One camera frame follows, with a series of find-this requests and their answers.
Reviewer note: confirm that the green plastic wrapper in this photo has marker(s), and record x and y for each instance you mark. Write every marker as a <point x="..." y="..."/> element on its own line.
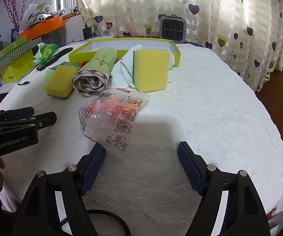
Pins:
<point x="45" y="51"/>

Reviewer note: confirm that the white socks bundle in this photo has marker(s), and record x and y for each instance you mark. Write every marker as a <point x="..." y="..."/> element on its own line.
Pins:
<point x="123" y="71"/>

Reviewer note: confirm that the green packet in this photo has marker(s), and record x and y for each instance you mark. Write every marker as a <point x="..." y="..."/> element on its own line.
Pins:
<point x="67" y="64"/>

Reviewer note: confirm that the grey portable heater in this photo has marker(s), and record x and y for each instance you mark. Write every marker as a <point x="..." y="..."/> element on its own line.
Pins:
<point x="173" y="28"/>

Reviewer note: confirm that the clutter of white items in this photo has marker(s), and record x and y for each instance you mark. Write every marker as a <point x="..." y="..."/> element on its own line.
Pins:
<point x="39" y="13"/>

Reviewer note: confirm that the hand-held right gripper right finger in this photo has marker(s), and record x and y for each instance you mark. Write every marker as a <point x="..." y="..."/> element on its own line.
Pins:
<point x="190" y="169"/>

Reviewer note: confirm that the green towel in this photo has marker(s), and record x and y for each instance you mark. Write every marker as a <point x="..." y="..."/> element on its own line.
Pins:
<point x="97" y="66"/>

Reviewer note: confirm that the black charger adapter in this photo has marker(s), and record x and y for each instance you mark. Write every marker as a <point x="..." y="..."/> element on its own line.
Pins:
<point x="87" y="32"/>

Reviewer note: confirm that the orange box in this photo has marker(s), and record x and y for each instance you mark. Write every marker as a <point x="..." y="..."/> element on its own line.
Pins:
<point x="43" y="28"/>

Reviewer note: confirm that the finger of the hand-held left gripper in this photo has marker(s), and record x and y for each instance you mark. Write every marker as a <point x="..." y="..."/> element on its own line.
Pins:
<point x="43" y="120"/>
<point x="15" y="113"/>

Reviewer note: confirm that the lime box with striped side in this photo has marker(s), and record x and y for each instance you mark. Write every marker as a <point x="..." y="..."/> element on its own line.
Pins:
<point x="15" y="54"/>

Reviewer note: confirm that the heart print curtain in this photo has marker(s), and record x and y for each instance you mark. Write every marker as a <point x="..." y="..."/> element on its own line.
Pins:
<point x="156" y="0"/>

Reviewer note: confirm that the small yellow sponge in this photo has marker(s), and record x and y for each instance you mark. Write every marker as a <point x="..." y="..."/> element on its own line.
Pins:
<point x="59" y="82"/>

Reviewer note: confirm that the large yellow sponge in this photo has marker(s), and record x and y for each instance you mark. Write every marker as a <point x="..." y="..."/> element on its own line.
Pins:
<point x="151" y="70"/>

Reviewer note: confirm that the lime green cardboard box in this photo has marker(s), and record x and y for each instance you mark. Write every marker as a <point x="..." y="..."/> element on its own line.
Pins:
<point x="175" y="52"/>

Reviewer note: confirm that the dark cabinet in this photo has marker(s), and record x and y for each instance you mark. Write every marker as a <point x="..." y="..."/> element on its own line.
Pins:
<point x="55" y="35"/>

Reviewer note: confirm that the black remote control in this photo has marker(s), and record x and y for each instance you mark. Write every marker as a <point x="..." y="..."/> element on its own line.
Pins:
<point x="55" y="58"/>

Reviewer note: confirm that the purple twig branches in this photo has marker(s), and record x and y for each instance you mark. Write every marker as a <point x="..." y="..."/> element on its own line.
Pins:
<point x="14" y="7"/>

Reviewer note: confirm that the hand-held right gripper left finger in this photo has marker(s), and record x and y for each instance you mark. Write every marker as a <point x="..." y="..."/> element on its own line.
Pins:
<point x="93" y="169"/>

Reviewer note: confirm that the red tassel knot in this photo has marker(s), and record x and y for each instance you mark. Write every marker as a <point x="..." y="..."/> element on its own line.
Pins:
<point x="83" y="63"/>

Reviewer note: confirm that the clear plastic bag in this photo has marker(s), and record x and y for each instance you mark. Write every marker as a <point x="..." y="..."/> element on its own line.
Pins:
<point x="111" y="120"/>

